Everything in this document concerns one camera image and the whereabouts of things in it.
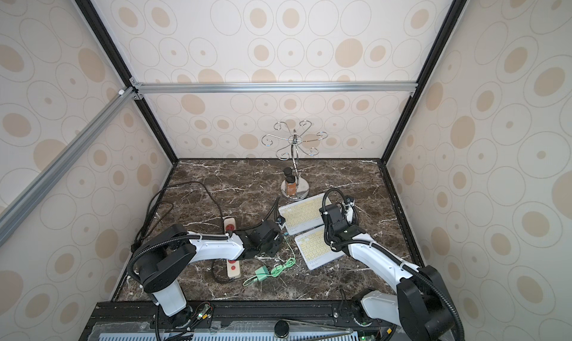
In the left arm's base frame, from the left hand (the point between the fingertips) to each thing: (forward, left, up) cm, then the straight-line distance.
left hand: (283, 240), depth 90 cm
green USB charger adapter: (-13, +7, +1) cm, 15 cm away
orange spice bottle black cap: (+22, -3, +5) cm, 23 cm away
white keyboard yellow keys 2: (-3, -13, 0) cm, 14 cm away
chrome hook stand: (+26, -4, +30) cm, 40 cm away
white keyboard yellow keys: (+12, -9, 0) cm, 15 cm away
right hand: (+5, -28, +9) cm, 30 cm away
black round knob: (-31, -1, +9) cm, 32 cm away
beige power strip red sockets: (-11, +18, +2) cm, 21 cm away
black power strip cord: (+22, +63, -4) cm, 67 cm away
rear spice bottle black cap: (+28, -1, +11) cm, 30 cm away
